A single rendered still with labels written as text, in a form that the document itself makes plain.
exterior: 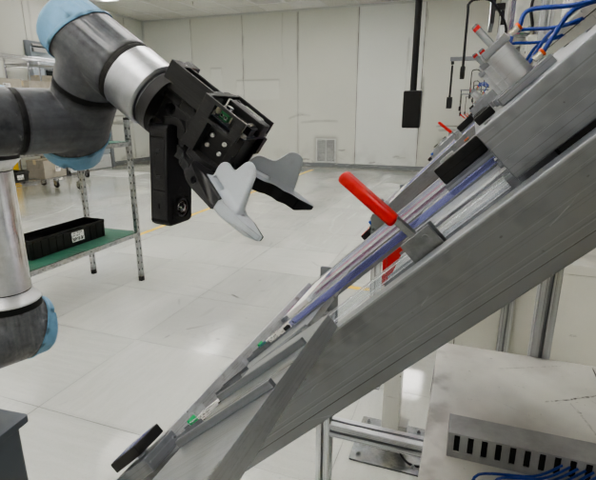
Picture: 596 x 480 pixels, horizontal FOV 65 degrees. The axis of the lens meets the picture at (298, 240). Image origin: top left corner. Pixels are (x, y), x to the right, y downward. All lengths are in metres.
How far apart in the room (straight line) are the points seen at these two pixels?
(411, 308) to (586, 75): 0.21
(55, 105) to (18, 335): 0.57
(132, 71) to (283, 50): 9.41
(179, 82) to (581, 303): 1.70
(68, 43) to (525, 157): 0.46
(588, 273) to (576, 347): 0.29
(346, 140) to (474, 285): 9.12
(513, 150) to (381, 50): 9.00
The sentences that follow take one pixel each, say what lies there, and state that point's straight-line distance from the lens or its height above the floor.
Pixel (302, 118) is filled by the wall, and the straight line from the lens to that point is 9.72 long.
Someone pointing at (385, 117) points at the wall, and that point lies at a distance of 9.30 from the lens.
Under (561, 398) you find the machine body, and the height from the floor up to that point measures 0.62.
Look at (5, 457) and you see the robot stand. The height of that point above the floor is 0.49.
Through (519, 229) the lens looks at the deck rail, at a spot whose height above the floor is 1.07.
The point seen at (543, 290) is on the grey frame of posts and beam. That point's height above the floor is 0.78.
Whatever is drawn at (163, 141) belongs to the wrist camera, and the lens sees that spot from 0.52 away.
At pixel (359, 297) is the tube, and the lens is 0.49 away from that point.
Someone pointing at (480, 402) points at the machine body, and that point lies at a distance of 0.99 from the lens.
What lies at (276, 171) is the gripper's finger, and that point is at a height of 1.08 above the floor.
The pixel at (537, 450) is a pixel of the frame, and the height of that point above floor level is 0.66.
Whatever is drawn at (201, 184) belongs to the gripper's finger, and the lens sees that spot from 0.46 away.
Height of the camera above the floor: 1.15
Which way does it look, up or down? 16 degrees down
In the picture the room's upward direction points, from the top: straight up
